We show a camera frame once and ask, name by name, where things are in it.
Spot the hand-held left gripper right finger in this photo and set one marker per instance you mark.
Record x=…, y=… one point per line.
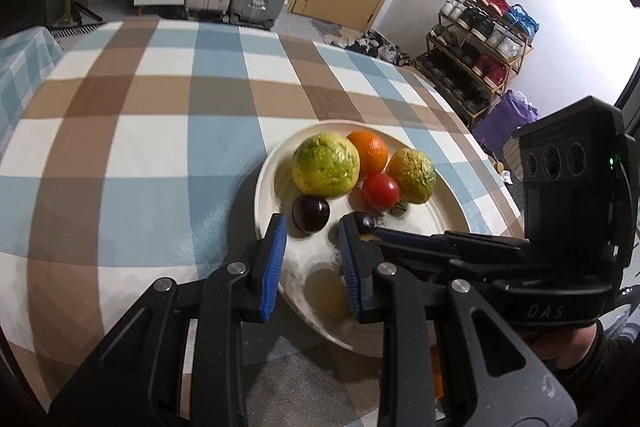
x=352, y=272

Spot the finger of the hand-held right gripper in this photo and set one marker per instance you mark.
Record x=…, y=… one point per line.
x=450, y=243
x=440, y=264

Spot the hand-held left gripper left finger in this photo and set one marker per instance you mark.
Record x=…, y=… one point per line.
x=272, y=272

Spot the large cream plate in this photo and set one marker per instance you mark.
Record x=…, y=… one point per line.
x=300, y=257

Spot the dark plum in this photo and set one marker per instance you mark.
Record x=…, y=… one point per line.
x=310, y=214
x=363, y=222

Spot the small green-yellow citrus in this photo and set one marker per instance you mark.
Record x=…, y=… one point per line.
x=412, y=175

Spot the red tomato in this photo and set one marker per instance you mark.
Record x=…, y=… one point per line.
x=381, y=191

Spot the large yellow-green citrus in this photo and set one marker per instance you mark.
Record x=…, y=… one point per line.
x=325, y=164

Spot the person's right forearm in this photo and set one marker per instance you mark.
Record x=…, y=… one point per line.
x=600, y=367

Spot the person's right hand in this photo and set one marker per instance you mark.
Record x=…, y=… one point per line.
x=565, y=347

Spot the woven basket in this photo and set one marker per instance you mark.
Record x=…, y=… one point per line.
x=511, y=154

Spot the purple bag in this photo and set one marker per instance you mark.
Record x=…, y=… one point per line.
x=505, y=119

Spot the wooden shoe rack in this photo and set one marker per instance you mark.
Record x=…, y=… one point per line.
x=470, y=62

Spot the shoe rack with shoes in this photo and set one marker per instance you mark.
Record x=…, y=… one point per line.
x=485, y=37

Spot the pile of shoes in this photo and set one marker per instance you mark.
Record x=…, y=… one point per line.
x=375, y=44

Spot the grey door mat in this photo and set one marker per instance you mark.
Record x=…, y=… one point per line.
x=325, y=28

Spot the blue checked side tablecloth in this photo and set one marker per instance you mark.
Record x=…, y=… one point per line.
x=22, y=72

